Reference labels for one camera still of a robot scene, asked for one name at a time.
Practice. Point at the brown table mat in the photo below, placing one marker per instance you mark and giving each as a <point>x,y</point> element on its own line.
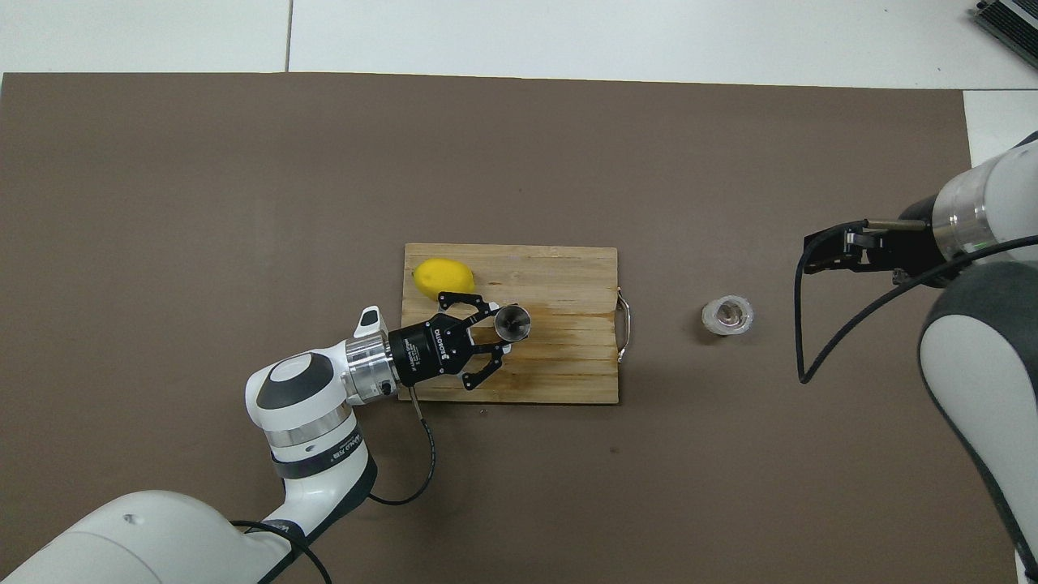
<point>203,203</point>

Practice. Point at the grey ribbed metal device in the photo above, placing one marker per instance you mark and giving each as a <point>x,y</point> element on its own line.
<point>1014,20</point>

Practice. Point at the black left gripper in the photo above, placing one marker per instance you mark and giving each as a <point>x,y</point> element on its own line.
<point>426,349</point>

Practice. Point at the wooden cutting board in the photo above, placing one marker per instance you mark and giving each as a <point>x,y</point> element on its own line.
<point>559,276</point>

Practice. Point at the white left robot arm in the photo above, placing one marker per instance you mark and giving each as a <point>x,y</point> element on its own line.
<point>308,438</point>

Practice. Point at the steel double jigger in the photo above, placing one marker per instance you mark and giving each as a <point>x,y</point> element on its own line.
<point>512,323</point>

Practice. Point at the small clear glass cup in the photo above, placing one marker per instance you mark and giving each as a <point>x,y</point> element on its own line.
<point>727,315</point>

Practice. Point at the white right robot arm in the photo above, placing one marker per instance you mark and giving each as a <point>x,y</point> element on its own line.
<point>973,365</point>

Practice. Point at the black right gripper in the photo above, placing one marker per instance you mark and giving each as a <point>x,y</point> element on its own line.
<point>920,251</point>

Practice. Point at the yellow lemon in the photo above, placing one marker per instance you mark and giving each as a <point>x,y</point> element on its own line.
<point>442,276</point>

